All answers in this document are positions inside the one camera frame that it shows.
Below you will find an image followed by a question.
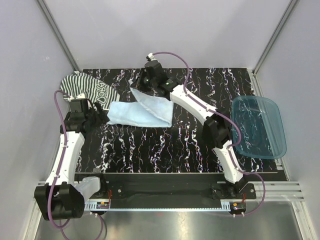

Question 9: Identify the light blue towel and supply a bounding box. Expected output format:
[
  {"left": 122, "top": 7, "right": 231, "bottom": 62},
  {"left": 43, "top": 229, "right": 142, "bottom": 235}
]
[{"left": 107, "top": 80, "right": 174, "bottom": 128}]

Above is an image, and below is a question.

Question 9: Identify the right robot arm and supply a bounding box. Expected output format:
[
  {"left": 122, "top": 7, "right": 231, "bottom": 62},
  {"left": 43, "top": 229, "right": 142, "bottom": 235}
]
[{"left": 133, "top": 60, "right": 248, "bottom": 199}]

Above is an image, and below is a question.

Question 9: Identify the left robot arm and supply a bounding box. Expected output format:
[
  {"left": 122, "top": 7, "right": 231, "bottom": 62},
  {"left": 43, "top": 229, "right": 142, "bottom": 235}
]
[{"left": 34, "top": 99, "right": 108, "bottom": 221}]

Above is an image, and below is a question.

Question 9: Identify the green white striped towel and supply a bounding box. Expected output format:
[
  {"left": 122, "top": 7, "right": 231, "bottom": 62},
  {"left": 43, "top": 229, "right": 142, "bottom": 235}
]
[{"left": 60, "top": 71, "right": 120, "bottom": 110}]

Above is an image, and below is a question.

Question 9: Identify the blue transparent plastic bin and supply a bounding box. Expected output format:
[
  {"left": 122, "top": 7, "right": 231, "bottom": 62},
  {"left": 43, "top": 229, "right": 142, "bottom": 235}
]
[{"left": 231, "top": 95, "right": 287, "bottom": 160}]

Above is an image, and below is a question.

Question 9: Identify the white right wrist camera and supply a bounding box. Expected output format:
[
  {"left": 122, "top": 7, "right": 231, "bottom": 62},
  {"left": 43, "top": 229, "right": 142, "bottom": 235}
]
[{"left": 146, "top": 53, "right": 158, "bottom": 62}]

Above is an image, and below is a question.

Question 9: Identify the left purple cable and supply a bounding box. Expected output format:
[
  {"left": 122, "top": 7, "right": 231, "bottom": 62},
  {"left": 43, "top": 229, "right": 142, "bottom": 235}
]
[{"left": 47, "top": 90, "right": 107, "bottom": 238}]

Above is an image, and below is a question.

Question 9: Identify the purple cable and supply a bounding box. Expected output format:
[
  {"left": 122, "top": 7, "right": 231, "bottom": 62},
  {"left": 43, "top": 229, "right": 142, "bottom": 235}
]
[
  {"left": 47, "top": 90, "right": 107, "bottom": 238},
  {"left": 147, "top": 50, "right": 267, "bottom": 216}
]

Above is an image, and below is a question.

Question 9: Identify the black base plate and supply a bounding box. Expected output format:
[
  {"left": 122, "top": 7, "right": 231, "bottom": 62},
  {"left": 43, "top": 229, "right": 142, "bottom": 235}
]
[{"left": 74, "top": 171, "right": 288, "bottom": 206}]

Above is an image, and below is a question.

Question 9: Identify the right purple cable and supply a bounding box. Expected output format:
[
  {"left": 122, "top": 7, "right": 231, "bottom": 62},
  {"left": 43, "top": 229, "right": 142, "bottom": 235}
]
[{"left": 147, "top": 50, "right": 267, "bottom": 216}]

